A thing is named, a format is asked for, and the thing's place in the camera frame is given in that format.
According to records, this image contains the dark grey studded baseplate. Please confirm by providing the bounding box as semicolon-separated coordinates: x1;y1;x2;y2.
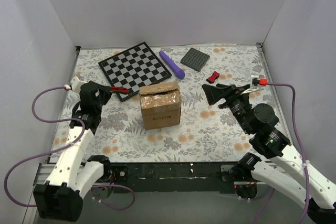
180;48;210;72

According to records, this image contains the red black utility knife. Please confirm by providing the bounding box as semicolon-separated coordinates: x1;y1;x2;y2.
111;87;130;94

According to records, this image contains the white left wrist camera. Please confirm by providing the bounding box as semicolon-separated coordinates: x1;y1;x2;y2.
64;76;86;94

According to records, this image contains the brown cardboard express box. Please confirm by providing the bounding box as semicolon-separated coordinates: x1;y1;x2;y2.
139;81;182;130

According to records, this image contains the purple cylindrical handle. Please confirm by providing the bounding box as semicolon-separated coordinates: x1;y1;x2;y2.
159;50;185;79

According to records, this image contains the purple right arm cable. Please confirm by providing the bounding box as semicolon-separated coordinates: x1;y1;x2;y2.
251;82;309;224

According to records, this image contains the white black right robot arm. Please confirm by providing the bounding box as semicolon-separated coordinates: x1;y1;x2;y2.
202;84;335;223

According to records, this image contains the floral patterned table mat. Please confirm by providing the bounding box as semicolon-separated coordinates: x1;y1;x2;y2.
54;45;292;163

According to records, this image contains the red black knife cap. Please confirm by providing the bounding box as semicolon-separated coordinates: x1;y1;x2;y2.
206;71;221;84

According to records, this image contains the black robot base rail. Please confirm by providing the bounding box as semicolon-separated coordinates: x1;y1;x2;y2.
81;161;263;201

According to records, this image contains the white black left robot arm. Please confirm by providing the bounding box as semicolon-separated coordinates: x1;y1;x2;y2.
33;80;112;222

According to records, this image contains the black white checkerboard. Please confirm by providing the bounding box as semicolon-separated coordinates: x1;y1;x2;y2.
98;42;172;102

